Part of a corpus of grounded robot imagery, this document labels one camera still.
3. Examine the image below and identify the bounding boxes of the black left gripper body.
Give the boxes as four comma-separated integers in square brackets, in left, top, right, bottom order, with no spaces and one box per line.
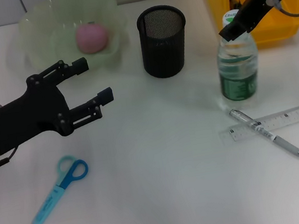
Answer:
[0,70,77,157]

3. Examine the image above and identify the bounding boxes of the green plastic wrapper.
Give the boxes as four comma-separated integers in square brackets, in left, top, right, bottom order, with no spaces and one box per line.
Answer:
[228,0,245,12]

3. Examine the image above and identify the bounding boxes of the pink peach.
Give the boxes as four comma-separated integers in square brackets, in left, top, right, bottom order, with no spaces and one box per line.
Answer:
[73,20,112,56]

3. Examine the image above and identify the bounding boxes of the clear green-label water bottle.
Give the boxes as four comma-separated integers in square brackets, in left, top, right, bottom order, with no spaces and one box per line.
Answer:
[209,7,268,111]

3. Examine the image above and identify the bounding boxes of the green translucent fruit bowl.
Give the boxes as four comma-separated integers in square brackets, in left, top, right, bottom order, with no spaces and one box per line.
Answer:
[0,0,135,91]

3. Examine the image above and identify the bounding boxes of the black mesh pen holder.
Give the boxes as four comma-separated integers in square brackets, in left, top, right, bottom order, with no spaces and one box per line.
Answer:
[134,1,194,82]

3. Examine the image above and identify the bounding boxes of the blue sheathed scissors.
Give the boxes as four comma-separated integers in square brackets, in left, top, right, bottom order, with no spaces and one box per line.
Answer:
[22,152,97,224]

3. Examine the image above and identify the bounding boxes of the clear grey ballpoint pen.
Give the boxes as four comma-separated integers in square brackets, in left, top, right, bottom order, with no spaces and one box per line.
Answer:
[227,98,299,171]

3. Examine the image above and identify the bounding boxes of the transparent plastic ruler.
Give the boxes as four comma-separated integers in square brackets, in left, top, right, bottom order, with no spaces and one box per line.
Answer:
[218,104,299,145]

